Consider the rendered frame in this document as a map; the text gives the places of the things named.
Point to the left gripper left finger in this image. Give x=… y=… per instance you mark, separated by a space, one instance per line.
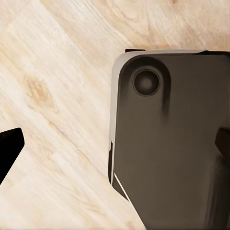
x=11 y=144

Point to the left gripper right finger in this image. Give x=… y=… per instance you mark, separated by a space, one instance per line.
x=222 y=142

